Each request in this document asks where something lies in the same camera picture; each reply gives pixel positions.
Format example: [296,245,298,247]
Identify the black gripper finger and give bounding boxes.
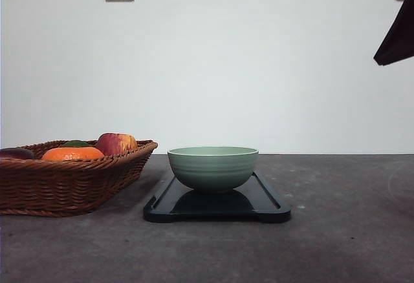
[373,0,414,65]

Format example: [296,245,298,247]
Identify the dark purple fruit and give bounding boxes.
[0,147,35,160]

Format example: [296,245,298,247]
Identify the red yellow apple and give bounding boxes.
[96,132,138,156]

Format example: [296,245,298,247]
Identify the green avocado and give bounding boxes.
[62,140,93,147]

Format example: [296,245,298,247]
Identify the orange tangerine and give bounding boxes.
[42,147,105,160]

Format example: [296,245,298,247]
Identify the brown wicker basket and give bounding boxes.
[0,140,158,216]

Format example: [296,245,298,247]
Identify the light green ceramic bowl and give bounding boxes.
[168,146,259,191]

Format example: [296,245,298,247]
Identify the dark teal rectangular tray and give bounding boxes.
[143,172,291,223]

